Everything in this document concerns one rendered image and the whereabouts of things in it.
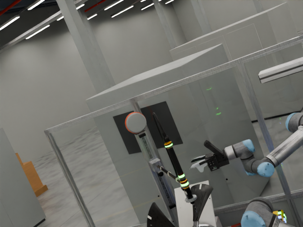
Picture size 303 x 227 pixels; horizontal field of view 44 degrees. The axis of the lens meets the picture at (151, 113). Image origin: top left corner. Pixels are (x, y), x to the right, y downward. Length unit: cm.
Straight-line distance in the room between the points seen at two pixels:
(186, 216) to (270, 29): 575
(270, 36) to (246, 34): 48
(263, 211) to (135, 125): 130
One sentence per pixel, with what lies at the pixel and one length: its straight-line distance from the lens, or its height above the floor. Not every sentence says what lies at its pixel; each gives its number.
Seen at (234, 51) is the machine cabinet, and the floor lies 163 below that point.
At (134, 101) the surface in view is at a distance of 289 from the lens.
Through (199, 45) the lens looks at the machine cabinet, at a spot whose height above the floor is 202.
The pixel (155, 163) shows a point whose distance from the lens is 274.
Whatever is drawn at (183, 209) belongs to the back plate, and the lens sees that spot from 269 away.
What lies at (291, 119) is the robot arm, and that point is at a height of 167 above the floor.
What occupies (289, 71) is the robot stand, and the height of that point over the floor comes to 200.
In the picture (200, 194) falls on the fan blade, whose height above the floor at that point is 140.
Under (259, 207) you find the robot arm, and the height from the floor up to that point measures 150.
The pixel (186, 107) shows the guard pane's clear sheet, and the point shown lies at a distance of 280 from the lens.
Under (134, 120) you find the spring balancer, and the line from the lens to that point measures 277.
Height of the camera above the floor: 234
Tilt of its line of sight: 9 degrees down
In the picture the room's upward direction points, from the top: 23 degrees counter-clockwise
